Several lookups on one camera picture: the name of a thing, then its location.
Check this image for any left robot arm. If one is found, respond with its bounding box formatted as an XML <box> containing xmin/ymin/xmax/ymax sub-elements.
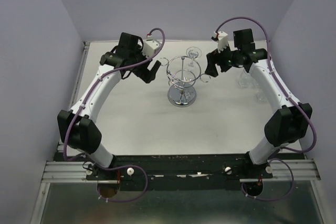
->
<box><xmin>57</xmin><ymin>32</ymin><xmax>165</xmax><ymax>179</ymax></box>

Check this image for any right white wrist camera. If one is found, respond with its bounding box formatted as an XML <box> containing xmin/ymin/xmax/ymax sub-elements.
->
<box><xmin>212</xmin><ymin>31</ymin><xmax>229</xmax><ymax>52</ymax></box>

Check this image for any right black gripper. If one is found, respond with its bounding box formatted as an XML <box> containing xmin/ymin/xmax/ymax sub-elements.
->
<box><xmin>204</xmin><ymin>41</ymin><xmax>241</xmax><ymax>77</ymax></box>

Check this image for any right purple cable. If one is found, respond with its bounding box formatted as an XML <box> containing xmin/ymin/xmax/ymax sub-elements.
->
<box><xmin>215</xmin><ymin>17</ymin><xmax>317</xmax><ymax>201</ymax></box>

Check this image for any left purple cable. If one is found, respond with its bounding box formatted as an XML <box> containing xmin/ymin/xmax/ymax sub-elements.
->
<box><xmin>64</xmin><ymin>27</ymin><xmax>150</xmax><ymax>204</ymax></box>

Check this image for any clear wine glass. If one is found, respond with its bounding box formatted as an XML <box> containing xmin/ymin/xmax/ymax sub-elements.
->
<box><xmin>238</xmin><ymin>70</ymin><xmax>253</xmax><ymax>88</ymax></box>

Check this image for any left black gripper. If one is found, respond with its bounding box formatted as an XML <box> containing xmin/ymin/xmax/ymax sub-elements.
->
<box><xmin>129</xmin><ymin>45</ymin><xmax>161</xmax><ymax>83</ymax></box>

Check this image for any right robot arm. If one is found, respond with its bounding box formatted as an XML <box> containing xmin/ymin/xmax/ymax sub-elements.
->
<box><xmin>205</xmin><ymin>29</ymin><xmax>312</xmax><ymax>178</ymax></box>

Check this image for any aluminium rail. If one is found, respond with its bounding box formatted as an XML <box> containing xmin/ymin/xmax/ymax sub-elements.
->
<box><xmin>234</xmin><ymin>159</ymin><xmax>321</xmax><ymax>183</ymax></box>

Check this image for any purple cable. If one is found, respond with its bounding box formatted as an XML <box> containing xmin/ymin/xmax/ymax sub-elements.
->
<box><xmin>64</xmin><ymin>27</ymin><xmax>150</xmax><ymax>204</ymax></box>
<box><xmin>215</xmin><ymin>17</ymin><xmax>317</xmax><ymax>201</ymax></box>

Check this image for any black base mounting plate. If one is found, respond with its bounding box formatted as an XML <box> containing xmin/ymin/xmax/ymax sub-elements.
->
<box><xmin>86</xmin><ymin>154</ymin><xmax>272</xmax><ymax>191</ymax></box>

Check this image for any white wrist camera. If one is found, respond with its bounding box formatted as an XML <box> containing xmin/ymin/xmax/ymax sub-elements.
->
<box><xmin>142</xmin><ymin>40</ymin><xmax>161</xmax><ymax>58</ymax></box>
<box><xmin>212</xmin><ymin>31</ymin><xmax>229</xmax><ymax>52</ymax></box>

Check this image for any chrome wine glass rack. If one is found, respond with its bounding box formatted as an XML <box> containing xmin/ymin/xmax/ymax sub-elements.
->
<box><xmin>161</xmin><ymin>56</ymin><xmax>212</xmax><ymax>108</ymax></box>

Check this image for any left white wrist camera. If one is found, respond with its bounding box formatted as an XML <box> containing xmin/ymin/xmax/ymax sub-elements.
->
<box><xmin>142</xmin><ymin>40</ymin><xmax>161</xmax><ymax>58</ymax></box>

